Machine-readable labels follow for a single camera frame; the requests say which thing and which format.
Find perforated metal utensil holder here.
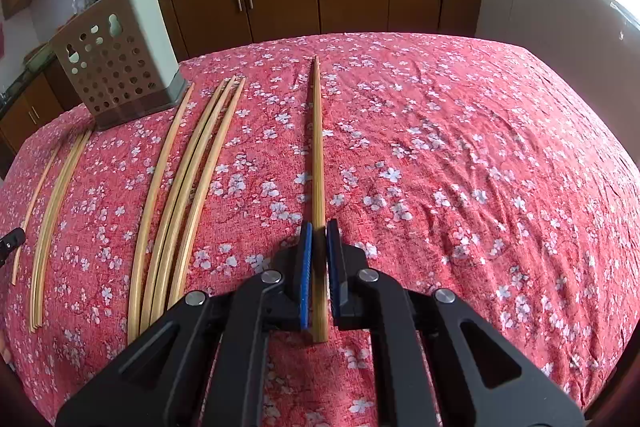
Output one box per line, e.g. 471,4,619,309
50,0,188,130

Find brown lower kitchen cabinets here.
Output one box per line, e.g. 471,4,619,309
1,0,482,150

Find red floral tablecloth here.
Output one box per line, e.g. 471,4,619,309
1,34,639,418

